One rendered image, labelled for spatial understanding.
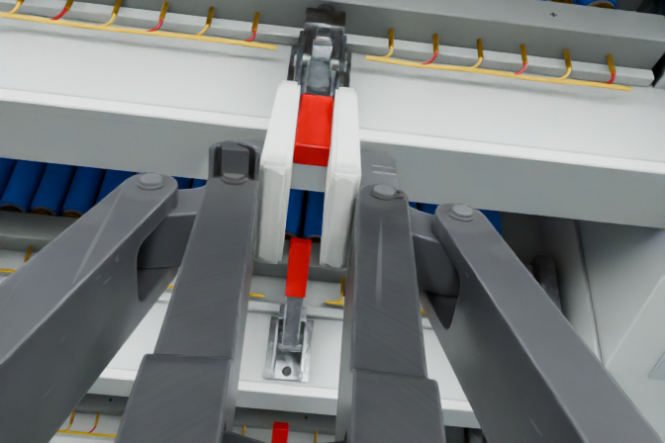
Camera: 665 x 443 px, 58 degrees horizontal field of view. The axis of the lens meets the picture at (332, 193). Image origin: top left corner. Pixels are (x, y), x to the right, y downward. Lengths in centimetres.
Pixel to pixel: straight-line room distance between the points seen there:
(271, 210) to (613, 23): 20
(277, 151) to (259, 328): 26
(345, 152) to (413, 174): 12
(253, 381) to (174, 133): 18
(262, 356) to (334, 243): 24
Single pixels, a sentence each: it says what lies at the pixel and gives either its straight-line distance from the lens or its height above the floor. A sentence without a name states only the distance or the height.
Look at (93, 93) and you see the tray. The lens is 28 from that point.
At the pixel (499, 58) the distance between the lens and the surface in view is 30.
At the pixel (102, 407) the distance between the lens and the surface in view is 56.
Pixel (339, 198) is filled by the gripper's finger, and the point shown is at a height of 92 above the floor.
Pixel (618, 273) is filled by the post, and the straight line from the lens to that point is 38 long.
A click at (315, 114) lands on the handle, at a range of 21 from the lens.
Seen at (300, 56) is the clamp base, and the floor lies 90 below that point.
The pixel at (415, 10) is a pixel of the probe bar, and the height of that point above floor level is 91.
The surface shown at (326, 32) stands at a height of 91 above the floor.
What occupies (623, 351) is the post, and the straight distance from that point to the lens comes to 38.
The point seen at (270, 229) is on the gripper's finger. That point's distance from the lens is 16.
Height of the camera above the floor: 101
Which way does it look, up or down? 37 degrees down
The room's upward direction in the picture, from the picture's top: 8 degrees clockwise
